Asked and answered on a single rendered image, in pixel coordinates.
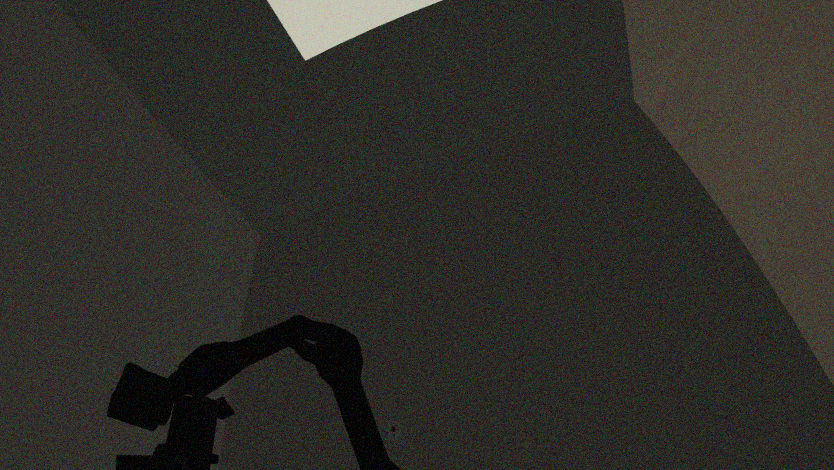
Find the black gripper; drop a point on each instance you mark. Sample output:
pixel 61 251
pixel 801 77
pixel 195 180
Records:
pixel 200 455

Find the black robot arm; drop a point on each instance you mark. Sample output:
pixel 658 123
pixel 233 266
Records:
pixel 145 399

